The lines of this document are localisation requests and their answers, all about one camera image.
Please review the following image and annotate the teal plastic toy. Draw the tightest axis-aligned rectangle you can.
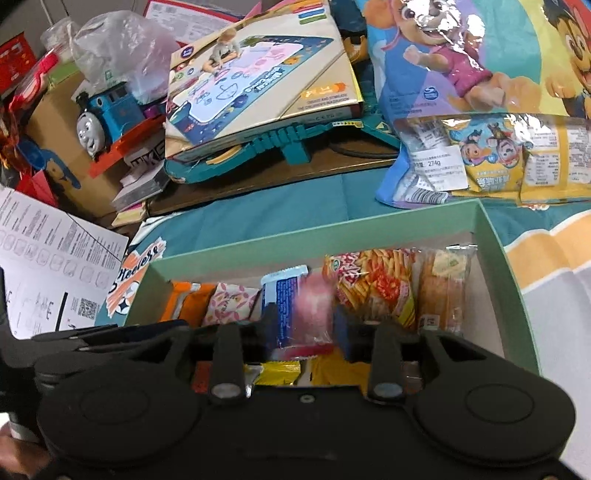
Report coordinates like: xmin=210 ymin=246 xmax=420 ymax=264
xmin=164 ymin=115 xmax=402 ymax=185

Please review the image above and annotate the blue white snack packet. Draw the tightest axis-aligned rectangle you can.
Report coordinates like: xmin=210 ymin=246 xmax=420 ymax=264
xmin=260 ymin=264 xmax=337 ymax=361

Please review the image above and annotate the drawing mat toy box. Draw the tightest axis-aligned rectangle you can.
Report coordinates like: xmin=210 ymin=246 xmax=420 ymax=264
xmin=164 ymin=0 xmax=363 ymax=160

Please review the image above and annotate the red paper bag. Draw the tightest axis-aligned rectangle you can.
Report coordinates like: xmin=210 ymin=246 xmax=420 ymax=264
xmin=15 ymin=170 xmax=60 ymax=208

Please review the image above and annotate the blue toy train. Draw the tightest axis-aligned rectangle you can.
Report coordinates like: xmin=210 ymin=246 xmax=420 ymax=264
xmin=74 ymin=83 xmax=145 ymax=154

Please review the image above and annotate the red and white box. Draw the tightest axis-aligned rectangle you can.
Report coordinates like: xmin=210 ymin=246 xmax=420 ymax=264
xmin=142 ymin=0 xmax=262 ymax=25

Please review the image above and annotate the orange snack packet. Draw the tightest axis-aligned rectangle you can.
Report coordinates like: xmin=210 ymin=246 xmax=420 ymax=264
xmin=158 ymin=281 xmax=217 ymax=325

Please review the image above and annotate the printed instruction sheet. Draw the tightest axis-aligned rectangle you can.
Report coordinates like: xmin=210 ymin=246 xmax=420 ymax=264
xmin=0 ymin=186 xmax=130 ymax=340

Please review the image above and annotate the green cardboard box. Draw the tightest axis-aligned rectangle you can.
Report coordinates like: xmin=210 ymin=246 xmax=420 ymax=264
xmin=124 ymin=198 xmax=542 ymax=398

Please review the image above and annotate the red toy box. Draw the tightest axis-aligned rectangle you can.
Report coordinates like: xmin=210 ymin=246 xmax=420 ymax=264
xmin=0 ymin=31 xmax=38 ymax=95

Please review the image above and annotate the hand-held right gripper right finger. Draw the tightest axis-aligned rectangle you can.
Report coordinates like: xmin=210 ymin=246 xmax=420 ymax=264
xmin=334 ymin=307 xmax=496 ymax=405

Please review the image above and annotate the stack of books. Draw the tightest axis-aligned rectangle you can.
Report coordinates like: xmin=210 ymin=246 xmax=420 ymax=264
xmin=110 ymin=159 xmax=171 ymax=228

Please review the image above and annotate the cartoon puppy snack bag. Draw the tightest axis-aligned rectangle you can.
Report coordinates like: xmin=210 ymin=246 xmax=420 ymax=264
xmin=355 ymin=0 xmax=591 ymax=208

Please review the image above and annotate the brown cardboard box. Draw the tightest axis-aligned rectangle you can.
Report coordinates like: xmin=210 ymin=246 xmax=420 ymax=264
xmin=25 ymin=74 xmax=122 ymax=217

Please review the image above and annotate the black cable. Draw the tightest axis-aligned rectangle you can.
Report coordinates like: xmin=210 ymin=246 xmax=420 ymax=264
xmin=327 ymin=137 xmax=399 ymax=162

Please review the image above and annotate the red shiny decoration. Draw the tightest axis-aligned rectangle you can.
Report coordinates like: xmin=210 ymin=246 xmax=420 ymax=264
xmin=0 ymin=51 xmax=63 ymax=171

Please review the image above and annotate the red yellow fries snack packet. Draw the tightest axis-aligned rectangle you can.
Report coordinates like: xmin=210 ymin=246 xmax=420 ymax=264
xmin=322 ymin=248 xmax=419 ymax=332

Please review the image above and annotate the crumpled translucent plastic bag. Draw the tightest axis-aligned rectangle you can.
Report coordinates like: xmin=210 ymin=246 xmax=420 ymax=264
xmin=69 ymin=10 xmax=180 ymax=104

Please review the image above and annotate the pink floral snack packet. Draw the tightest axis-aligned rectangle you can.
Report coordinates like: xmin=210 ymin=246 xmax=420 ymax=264
xmin=202 ymin=282 xmax=262 ymax=326

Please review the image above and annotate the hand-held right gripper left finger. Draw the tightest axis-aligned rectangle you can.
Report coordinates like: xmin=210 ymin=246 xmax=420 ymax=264
xmin=152 ymin=305 xmax=281 ymax=403

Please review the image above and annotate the clear wrapped bread packet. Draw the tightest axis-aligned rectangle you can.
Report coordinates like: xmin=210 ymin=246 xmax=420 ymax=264
xmin=414 ymin=246 xmax=482 ymax=337

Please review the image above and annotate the person's left hand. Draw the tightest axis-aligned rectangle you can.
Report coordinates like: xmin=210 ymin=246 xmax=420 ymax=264
xmin=0 ymin=434 xmax=52 ymax=480

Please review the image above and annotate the small clear plastic bag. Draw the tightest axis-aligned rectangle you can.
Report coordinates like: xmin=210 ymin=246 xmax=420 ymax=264
xmin=41 ymin=18 xmax=78 ymax=63

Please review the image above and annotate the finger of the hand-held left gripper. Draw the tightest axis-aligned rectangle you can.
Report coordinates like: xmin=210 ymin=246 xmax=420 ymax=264
xmin=31 ymin=320 xmax=191 ymax=354

